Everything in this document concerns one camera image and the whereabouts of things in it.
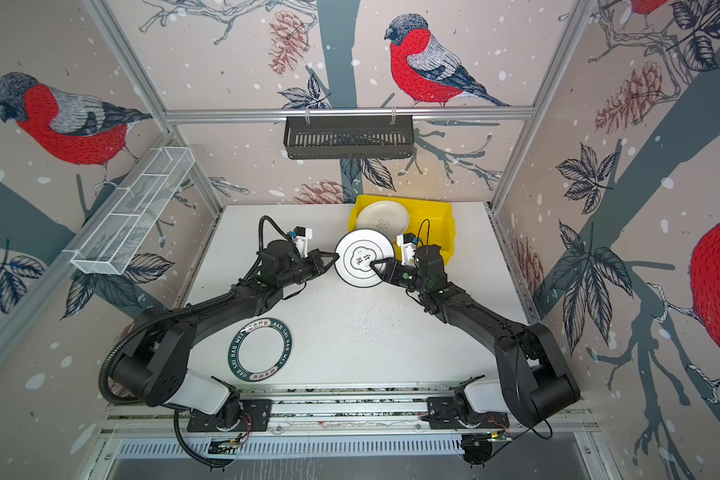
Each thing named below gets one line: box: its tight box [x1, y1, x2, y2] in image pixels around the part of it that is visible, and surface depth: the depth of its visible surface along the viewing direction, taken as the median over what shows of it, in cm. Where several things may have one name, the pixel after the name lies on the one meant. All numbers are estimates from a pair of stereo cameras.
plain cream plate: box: [356, 201, 410, 246], surface depth 112 cm
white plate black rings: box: [334, 228, 395, 288], surface depth 86 cm
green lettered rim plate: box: [228, 318, 293, 382], surface depth 86 cm
